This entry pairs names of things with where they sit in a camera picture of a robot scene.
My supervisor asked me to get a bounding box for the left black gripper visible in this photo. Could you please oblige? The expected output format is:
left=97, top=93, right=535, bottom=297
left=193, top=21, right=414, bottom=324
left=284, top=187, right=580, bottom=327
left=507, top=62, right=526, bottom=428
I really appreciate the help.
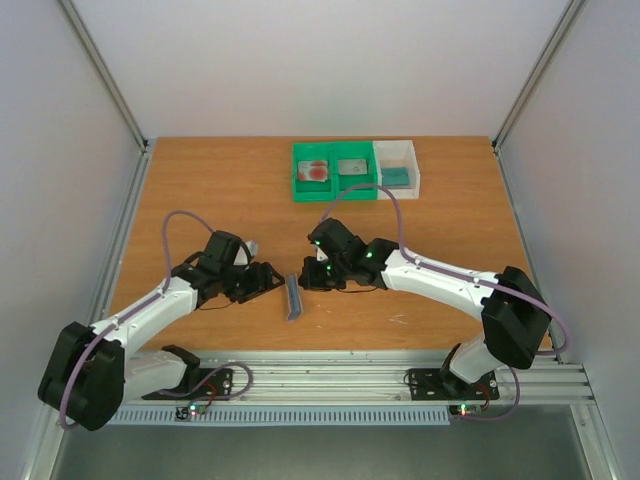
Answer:
left=221, top=262, right=286, bottom=304

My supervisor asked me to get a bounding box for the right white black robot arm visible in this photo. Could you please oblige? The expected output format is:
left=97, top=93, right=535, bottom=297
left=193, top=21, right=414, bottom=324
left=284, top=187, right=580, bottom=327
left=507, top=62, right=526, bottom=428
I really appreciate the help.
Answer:
left=298, top=218, right=551, bottom=397

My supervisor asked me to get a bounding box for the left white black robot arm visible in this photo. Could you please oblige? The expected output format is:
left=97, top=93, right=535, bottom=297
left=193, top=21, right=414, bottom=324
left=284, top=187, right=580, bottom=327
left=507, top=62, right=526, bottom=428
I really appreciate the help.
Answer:
left=37, top=231, right=285, bottom=431

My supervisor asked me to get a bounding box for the red patterned card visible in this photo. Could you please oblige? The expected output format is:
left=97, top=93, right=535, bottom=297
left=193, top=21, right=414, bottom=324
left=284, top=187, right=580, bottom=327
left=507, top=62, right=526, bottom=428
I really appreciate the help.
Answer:
left=296, top=160, right=330, bottom=183

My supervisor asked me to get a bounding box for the grey card in bin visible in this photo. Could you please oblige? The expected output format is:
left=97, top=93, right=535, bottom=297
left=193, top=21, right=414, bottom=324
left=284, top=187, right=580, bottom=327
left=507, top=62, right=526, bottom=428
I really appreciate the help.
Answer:
left=338, top=158, right=368, bottom=176

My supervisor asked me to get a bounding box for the teal card in bin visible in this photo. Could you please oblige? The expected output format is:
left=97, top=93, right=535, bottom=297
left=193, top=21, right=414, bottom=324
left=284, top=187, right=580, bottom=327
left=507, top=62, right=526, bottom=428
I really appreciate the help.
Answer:
left=381, top=167, right=411, bottom=188

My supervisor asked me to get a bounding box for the left green bin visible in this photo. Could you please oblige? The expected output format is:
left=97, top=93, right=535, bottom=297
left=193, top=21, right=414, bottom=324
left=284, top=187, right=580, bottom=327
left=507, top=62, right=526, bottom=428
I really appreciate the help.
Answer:
left=291, top=142, right=335, bottom=203

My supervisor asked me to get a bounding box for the green bin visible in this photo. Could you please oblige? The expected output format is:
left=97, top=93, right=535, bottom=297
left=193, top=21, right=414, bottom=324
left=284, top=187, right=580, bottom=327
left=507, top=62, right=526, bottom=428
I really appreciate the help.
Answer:
left=291, top=142, right=335, bottom=203
left=332, top=141, right=378, bottom=195

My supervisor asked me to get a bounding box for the middle green bin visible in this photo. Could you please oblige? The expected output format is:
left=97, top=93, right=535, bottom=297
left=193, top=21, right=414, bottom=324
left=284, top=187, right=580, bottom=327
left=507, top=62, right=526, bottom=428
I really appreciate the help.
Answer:
left=332, top=141, right=378, bottom=195

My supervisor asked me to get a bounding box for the left circuit board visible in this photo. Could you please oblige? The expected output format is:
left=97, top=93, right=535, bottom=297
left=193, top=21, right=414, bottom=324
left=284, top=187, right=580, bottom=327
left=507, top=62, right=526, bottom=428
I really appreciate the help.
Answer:
left=174, top=405, right=208, bottom=422

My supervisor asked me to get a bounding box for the circuit board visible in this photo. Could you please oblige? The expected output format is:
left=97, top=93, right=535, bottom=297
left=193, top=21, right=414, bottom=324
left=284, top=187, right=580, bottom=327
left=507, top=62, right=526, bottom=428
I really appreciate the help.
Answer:
left=174, top=405, right=208, bottom=422
left=449, top=403, right=488, bottom=418

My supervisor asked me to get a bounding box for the white bin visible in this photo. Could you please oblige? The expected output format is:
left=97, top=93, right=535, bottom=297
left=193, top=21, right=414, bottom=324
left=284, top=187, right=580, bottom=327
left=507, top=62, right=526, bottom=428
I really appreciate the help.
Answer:
left=373, top=140, right=421, bottom=200

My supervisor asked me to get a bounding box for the right circuit board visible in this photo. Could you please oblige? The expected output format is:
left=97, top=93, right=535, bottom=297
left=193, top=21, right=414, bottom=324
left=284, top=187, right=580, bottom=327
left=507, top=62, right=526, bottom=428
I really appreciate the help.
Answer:
left=449, top=403, right=488, bottom=418

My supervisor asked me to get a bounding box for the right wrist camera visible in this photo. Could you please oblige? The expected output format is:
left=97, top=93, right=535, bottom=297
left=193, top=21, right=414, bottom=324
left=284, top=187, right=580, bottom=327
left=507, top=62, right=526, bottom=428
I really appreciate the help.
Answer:
left=315, top=249, right=329, bottom=265

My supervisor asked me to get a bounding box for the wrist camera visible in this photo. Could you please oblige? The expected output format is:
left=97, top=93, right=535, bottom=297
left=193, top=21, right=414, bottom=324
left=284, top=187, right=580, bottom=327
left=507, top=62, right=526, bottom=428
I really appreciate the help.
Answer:
left=315, top=249, right=329, bottom=265
left=234, top=240, right=259, bottom=266

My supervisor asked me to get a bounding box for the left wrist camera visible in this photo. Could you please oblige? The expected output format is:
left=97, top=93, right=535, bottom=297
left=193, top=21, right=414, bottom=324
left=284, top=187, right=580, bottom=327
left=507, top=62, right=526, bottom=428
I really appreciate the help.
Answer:
left=234, top=240, right=259, bottom=266

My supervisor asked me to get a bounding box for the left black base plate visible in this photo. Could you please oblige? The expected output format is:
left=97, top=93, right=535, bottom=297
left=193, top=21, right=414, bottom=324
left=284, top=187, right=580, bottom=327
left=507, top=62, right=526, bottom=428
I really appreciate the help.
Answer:
left=142, top=368, right=233, bottom=401

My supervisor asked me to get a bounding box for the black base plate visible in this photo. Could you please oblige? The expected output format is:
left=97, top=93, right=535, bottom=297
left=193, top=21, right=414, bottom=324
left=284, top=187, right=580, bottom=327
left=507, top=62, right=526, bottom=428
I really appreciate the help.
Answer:
left=142, top=368, right=233, bottom=401
left=403, top=368, right=500, bottom=401

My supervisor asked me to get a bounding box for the grey slotted cable duct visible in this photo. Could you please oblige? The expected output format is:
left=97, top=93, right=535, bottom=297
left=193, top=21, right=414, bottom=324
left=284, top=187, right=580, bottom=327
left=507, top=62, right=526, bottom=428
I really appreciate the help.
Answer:
left=109, top=404, right=450, bottom=428

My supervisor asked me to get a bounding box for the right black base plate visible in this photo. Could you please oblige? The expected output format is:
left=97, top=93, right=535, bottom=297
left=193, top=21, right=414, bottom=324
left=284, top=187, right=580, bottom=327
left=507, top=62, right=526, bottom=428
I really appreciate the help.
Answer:
left=403, top=368, right=500, bottom=401

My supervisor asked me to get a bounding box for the left aluminium corner post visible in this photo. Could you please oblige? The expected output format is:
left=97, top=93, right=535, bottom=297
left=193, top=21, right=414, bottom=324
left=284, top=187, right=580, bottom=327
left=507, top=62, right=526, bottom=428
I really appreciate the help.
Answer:
left=56, top=0, right=149, bottom=152

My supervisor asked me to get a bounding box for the aluminium corner post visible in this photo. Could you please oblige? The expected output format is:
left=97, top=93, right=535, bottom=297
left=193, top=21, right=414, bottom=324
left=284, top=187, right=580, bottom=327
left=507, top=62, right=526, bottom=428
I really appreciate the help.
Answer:
left=56, top=0, right=149, bottom=152
left=491, top=0, right=588, bottom=156

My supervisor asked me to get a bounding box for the right aluminium corner post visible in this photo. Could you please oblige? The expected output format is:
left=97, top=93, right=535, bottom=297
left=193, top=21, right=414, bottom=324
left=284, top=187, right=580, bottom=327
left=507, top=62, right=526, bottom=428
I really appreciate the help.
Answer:
left=491, top=0, right=588, bottom=156

